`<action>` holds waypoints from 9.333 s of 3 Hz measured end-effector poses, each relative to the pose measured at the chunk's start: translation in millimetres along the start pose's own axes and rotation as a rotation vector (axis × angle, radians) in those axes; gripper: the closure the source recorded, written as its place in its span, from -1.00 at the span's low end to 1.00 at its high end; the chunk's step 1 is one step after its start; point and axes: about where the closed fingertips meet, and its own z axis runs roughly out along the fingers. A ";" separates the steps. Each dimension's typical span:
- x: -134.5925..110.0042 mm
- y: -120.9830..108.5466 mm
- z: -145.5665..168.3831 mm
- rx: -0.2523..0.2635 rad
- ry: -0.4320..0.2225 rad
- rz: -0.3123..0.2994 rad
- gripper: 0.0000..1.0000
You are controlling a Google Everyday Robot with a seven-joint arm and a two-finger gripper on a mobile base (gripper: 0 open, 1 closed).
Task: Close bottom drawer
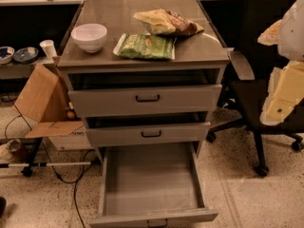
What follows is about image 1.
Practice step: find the grey bottom drawer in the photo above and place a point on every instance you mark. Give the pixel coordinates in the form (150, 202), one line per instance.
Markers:
(151, 186)

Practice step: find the low grey side shelf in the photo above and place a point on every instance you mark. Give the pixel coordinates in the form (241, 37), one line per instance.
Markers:
(14, 70)

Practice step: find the blue bowl on shelf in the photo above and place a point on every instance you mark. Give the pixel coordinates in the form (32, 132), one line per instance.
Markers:
(26, 55)

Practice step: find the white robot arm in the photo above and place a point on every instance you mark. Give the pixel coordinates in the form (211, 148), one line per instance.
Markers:
(286, 85)

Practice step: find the grey drawer cabinet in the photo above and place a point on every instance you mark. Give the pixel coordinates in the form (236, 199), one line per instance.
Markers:
(199, 60)

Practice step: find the white paper cup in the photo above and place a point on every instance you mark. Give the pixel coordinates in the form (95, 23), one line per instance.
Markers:
(48, 48)

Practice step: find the grey middle drawer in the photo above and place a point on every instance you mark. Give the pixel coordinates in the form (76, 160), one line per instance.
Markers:
(148, 134)

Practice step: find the yellow brown chip bag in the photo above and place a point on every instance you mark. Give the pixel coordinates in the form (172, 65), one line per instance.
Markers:
(167, 22)

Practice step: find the black office chair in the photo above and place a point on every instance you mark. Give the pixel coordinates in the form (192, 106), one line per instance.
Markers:
(245, 80)

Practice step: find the grey drawer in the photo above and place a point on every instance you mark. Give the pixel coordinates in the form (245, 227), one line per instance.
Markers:
(144, 100)
(151, 186)
(148, 134)

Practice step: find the white blue bowl at edge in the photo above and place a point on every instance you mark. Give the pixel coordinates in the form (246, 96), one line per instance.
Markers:
(6, 54)

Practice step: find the brown cardboard box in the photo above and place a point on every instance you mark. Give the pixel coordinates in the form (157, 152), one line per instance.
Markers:
(44, 99)

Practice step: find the grey top drawer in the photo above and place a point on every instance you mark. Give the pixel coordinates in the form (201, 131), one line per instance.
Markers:
(144, 100)

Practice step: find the green chip bag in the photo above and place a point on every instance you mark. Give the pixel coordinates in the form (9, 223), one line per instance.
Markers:
(147, 47)

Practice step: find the white ceramic bowl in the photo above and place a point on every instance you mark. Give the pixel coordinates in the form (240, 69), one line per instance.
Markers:
(89, 37)

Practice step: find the black and white stand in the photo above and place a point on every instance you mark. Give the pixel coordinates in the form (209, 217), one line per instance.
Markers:
(32, 146)

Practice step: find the small brown cup on floor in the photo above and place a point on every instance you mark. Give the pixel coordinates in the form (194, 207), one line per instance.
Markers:
(18, 150)

